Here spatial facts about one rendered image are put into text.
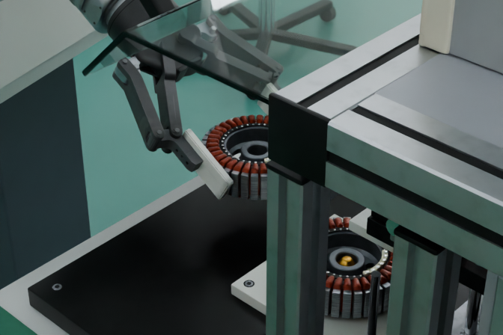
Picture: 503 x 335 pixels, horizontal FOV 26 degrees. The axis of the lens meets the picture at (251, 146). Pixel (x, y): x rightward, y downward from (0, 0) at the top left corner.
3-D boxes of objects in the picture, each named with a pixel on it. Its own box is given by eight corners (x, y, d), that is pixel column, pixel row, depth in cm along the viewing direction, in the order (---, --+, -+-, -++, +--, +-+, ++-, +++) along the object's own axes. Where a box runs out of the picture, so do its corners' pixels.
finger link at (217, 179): (190, 127, 106) (184, 130, 105) (234, 182, 104) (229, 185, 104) (180, 144, 108) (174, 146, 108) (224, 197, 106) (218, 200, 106)
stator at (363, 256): (261, 292, 99) (261, 259, 97) (324, 229, 107) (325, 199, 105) (369, 339, 94) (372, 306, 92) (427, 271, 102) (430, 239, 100)
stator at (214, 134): (178, 172, 110) (177, 141, 108) (254, 128, 117) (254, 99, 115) (260, 218, 104) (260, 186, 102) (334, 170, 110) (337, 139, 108)
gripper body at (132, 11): (152, 17, 119) (205, 79, 117) (92, 44, 114) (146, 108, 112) (173, -29, 113) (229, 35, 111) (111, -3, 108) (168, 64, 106)
